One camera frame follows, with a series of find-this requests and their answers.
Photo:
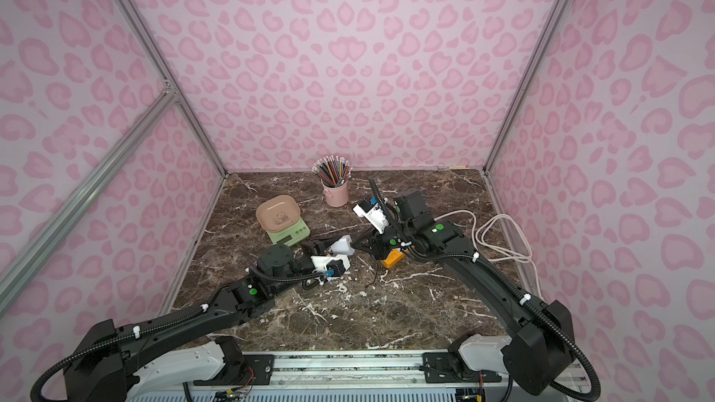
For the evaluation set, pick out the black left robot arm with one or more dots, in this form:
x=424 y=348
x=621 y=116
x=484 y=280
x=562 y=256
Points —
x=106 y=365

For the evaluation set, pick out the beige scale bowl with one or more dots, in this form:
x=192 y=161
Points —
x=278 y=213

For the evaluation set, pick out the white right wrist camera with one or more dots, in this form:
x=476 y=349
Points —
x=373 y=212

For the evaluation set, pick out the aluminium mounting rail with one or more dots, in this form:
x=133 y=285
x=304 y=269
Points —
x=370 y=375

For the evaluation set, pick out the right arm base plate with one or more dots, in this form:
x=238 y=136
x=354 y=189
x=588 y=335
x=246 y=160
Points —
x=447 y=367

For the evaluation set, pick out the bundle of coloured pencils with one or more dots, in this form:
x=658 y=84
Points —
x=333 y=171

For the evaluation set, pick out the green electronic kitchen scale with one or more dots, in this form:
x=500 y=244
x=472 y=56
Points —
x=291 y=235

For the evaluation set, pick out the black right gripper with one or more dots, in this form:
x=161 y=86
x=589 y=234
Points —
x=383 y=233

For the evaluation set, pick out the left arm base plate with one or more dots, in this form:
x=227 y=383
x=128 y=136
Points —
x=237 y=368

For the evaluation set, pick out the white USB charger adapter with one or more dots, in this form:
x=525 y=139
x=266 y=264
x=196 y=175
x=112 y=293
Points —
x=343 y=246

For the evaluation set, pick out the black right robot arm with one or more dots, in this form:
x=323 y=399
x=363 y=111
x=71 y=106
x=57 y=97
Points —
x=542 y=352

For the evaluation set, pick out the pink metal pencil bucket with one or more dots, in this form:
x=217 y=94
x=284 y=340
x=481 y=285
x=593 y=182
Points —
x=337 y=196

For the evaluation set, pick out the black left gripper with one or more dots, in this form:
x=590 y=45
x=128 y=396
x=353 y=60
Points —
x=322 y=247

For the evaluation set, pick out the orange power strip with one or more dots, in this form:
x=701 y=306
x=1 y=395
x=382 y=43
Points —
x=394 y=257

